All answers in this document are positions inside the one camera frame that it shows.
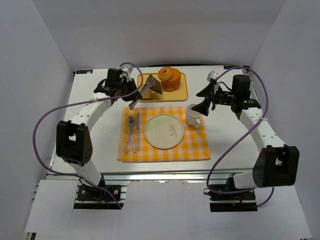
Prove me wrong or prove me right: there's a brown chocolate croissant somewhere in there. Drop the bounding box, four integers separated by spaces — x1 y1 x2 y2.
147 74 163 95

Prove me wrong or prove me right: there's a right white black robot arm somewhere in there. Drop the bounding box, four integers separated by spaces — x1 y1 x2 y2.
191 71 300 192

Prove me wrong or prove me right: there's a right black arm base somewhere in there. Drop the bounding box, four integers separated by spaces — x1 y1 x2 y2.
203 188 258 213

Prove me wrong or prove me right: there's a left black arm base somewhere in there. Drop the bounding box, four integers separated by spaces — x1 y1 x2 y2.
73 181 127 210

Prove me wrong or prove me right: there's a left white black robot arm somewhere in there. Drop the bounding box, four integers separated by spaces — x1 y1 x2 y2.
56 63 142 187

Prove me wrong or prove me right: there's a toast bread slice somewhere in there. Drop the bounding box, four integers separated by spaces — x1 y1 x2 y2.
140 89 153 101

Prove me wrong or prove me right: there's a white ceramic mug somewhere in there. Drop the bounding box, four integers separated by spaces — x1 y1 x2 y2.
185 104 202 128

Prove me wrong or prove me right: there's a silver table knife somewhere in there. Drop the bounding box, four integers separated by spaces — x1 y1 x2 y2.
136 112 140 151

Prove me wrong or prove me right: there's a silver fork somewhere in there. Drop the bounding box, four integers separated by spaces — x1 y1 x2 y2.
125 115 136 154

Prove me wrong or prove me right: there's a yellow plastic tray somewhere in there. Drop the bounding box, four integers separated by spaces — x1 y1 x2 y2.
140 72 189 103

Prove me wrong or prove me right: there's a right blue table label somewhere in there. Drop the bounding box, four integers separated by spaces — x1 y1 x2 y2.
223 65 239 70

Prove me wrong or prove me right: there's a blue table label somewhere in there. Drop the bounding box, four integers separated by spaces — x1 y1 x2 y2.
223 65 239 70
75 69 93 75

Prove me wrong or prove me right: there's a left blue table label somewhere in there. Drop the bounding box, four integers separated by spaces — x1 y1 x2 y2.
75 69 93 75

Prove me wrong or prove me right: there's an orange round bun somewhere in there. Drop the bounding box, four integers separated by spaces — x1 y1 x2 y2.
161 68 181 92

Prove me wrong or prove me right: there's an orange glazed donut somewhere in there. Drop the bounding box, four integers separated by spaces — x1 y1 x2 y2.
157 66 174 81

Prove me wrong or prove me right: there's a pale green ceramic plate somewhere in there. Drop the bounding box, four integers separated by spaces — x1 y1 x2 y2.
144 113 185 150

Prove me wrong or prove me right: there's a yellow checkered cloth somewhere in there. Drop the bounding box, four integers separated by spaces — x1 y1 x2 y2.
117 106 211 163

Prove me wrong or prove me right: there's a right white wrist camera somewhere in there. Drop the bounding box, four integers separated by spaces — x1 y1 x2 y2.
207 70 221 95

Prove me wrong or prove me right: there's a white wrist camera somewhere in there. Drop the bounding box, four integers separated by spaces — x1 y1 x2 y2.
119 64 133 83
207 70 221 95

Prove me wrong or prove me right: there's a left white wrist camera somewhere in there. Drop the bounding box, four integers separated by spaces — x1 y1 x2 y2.
119 64 133 83

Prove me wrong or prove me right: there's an aluminium table frame rail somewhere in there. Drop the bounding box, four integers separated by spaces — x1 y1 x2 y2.
45 170 239 182

